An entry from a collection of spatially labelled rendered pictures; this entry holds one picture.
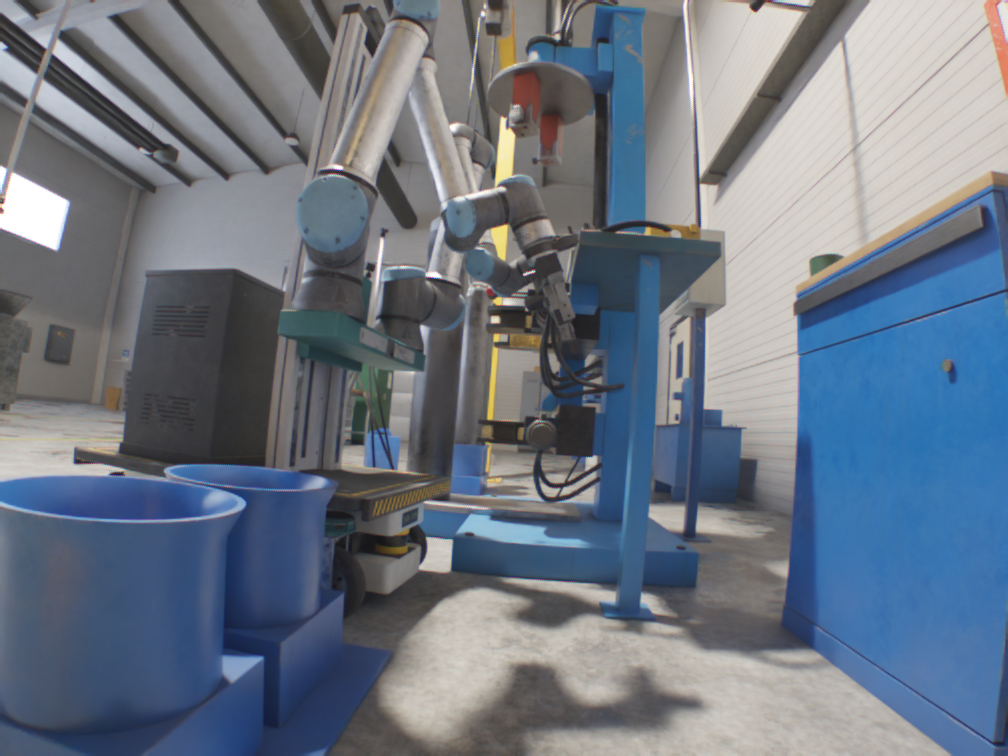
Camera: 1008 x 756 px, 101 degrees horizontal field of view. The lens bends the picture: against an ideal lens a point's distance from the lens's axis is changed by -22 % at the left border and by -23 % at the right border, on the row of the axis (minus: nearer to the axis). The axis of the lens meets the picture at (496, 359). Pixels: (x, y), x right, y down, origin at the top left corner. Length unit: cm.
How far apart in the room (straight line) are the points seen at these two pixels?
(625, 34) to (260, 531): 294
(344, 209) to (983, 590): 131
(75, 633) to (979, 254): 130
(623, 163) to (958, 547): 219
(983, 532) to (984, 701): 26
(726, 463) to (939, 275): 359
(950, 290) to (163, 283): 182
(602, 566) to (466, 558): 45
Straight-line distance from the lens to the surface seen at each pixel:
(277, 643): 85
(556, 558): 181
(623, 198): 263
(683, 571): 189
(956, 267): 110
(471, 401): 371
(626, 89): 297
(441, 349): 241
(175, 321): 156
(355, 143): 122
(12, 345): 939
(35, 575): 62
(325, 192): 113
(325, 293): 125
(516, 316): 220
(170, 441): 153
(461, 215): 118
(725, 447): 454
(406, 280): 171
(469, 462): 369
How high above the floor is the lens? 49
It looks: 7 degrees up
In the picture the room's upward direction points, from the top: 5 degrees clockwise
